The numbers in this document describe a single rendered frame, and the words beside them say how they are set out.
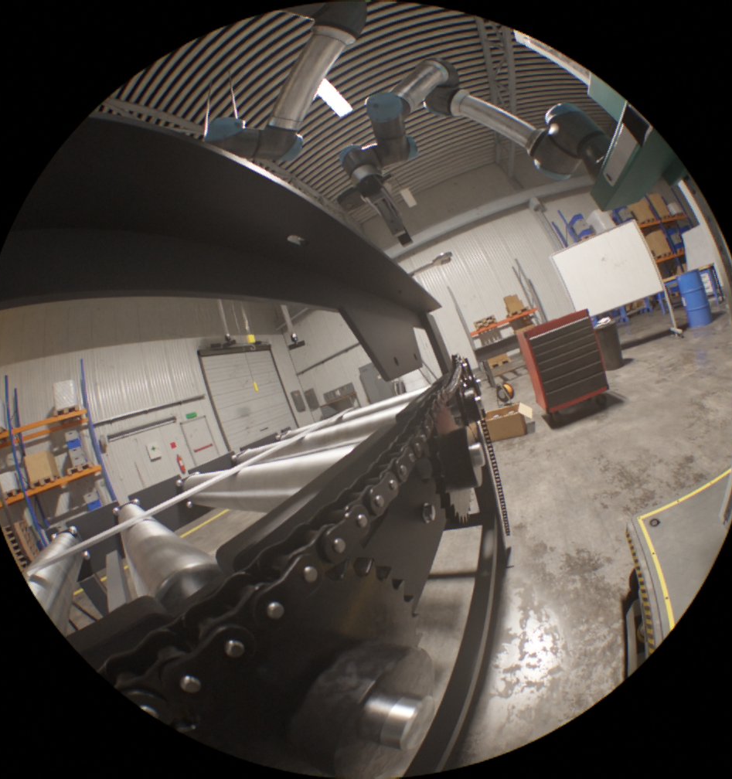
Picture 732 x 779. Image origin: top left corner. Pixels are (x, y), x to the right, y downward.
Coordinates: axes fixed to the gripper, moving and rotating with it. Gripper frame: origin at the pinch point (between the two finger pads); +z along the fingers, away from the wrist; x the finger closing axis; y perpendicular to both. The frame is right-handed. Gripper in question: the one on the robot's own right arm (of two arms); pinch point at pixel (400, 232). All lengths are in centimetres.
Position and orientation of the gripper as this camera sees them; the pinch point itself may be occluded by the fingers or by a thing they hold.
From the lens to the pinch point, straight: 56.3
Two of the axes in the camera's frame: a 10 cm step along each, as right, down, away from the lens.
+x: 4.3, -1.8, 8.8
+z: 3.6, 9.3, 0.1
